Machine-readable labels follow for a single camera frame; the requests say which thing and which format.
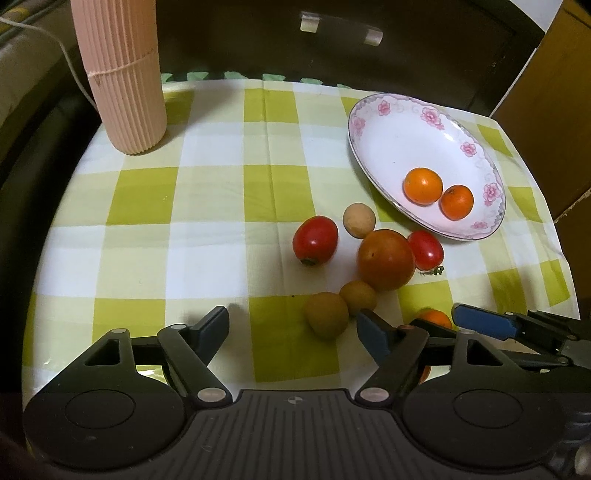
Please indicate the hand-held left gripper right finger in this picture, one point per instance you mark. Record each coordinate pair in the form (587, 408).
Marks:
(376, 337)

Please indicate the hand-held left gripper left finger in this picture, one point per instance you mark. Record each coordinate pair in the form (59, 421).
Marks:
(217, 327)

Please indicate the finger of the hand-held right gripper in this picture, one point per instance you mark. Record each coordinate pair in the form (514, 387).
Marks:
(535, 359)
(485, 321)

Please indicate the tangerine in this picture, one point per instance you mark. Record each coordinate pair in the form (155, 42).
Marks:
(457, 201)
(423, 186)
(436, 318)

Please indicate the large orange-red tomato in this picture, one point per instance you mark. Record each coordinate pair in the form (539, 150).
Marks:
(385, 258)

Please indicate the red cherry tomato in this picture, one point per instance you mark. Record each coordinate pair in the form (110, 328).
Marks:
(316, 240)
(427, 249)

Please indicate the brown longan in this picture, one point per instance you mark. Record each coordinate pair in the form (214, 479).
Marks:
(359, 297)
(325, 316)
(358, 220)

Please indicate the white floral plate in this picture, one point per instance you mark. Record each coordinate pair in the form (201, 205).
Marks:
(401, 138)

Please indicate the green checked tablecloth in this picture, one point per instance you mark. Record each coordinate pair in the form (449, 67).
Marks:
(207, 184)

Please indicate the brown cardboard box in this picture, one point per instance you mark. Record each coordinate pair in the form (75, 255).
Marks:
(554, 92)

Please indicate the green foam mat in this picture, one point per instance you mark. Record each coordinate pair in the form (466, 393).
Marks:
(235, 75)

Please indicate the dark wooden cabinet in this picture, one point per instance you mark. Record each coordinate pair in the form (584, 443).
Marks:
(415, 60)

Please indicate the pink ribbed cylinder bottle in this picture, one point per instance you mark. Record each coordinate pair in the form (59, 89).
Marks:
(120, 69)

